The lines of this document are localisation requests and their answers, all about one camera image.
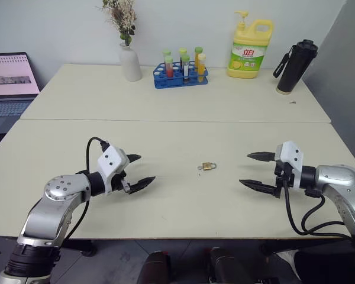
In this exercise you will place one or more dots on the blue test tube rack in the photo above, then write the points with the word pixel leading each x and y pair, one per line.
pixel 165 83

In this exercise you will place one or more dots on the open laptop with pink screen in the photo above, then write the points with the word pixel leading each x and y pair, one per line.
pixel 9 77

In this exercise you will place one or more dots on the test tube with white label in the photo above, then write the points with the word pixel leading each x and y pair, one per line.
pixel 185 68

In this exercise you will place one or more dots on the test tube with orange liquid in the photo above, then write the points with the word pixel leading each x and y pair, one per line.
pixel 197 57

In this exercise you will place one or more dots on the white ceramic vase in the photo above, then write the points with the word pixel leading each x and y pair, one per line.
pixel 130 65

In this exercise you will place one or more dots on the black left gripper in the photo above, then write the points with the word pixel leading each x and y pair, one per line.
pixel 119 182

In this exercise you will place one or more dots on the cream-capped tube with yellow liquid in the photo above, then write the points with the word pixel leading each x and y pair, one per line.
pixel 201 68

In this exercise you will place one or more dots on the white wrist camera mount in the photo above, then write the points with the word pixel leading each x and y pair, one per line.
pixel 291 155
pixel 110 161

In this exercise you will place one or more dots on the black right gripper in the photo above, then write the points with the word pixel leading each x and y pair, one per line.
pixel 282 174

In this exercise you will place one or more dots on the dark rounded shape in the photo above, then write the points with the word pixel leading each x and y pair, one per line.
pixel 227 266
pixel 155 267

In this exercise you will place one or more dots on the dried flower bouquet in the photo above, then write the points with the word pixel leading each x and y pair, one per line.
pixel 122 17

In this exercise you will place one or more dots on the yellow detergent pump bottle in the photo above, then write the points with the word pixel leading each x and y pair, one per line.
pixel 248 56

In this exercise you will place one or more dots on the small brass padlock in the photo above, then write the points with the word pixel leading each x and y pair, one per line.
pixel 207 167

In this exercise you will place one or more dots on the test tube with red liquid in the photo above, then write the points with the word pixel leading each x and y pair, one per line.
pixel 169 66

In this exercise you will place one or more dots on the test tube with dark liquid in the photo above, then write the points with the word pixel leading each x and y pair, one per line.
pixel 182 57

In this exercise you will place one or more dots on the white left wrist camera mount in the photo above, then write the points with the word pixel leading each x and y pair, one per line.
pixel 110 161

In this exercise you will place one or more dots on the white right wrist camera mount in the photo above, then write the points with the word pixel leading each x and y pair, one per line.
pixel 291 155

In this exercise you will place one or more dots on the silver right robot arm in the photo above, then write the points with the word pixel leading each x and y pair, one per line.
pixel 340 180

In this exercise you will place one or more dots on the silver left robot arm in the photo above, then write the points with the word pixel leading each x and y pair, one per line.
pixel 59 189

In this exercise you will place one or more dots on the grey partition panel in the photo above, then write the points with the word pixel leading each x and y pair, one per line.
pixel 343 59

